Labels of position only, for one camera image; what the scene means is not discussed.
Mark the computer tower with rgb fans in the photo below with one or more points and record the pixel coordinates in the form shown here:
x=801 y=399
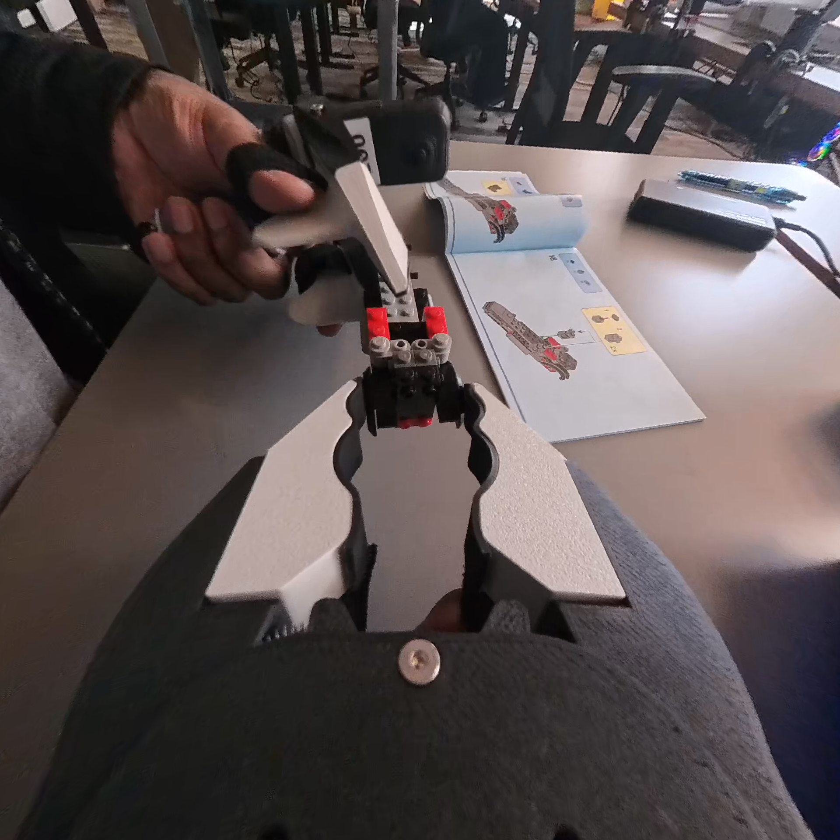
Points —
x=823 y=144

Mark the yellow storage bin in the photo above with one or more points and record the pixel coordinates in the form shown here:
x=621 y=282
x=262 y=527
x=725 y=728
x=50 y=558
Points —
x=600 y=8

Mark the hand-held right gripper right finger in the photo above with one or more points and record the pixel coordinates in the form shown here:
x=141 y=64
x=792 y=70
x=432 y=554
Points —
x=544 y=525

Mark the person's grey shirt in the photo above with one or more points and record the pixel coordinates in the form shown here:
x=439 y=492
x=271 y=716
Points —
x=26 y=394

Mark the brick instruction booklet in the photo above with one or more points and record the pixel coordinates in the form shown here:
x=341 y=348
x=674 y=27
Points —
x=590 y=380

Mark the grey desk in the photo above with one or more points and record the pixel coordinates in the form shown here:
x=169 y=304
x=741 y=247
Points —
x=722 y=361

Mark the person's black jacket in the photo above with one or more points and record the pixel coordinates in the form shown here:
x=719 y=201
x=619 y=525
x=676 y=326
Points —
x=105 y=302

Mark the person's left hand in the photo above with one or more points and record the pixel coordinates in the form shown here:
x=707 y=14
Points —
x=184 y=144

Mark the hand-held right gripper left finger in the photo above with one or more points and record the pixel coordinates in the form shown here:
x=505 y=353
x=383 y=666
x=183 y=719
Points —
x=295 y=518

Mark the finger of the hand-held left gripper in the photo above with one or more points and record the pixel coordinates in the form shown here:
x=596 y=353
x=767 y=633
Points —
x=328 y=302
x=374 y=223

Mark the black power bank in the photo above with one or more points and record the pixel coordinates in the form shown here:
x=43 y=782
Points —
x=702 y=213

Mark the person's left forearm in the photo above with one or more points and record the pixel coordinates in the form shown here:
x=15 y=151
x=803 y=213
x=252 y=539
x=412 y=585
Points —
x=59 y=131

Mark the grey brick model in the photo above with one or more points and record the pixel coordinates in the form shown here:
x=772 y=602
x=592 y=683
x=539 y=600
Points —
x=410 y=387

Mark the blue pen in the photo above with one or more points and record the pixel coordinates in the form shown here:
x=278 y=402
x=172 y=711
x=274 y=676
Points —
x=741 y=185

